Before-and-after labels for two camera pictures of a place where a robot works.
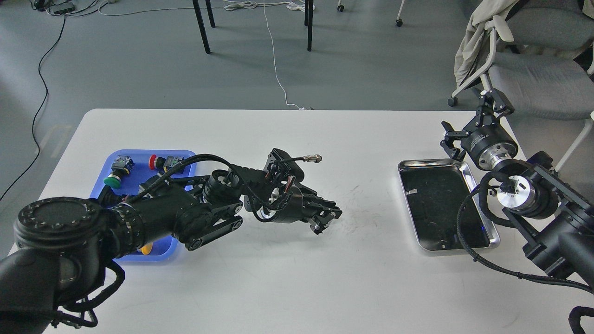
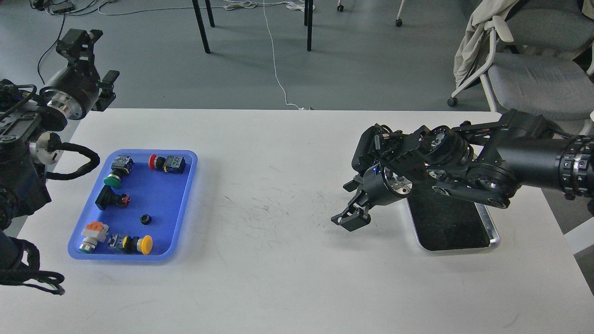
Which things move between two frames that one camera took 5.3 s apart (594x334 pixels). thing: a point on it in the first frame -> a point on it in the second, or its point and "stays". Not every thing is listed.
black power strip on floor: x=61 y=8 stays
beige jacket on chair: x=466 y=50 stays
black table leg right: x=308 y=17 stays
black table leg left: x=201 y=25 stays
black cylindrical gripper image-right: x=487 y=144 -> x=382 y=185
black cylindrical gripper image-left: x=289 y=206 -> x=75 y=93
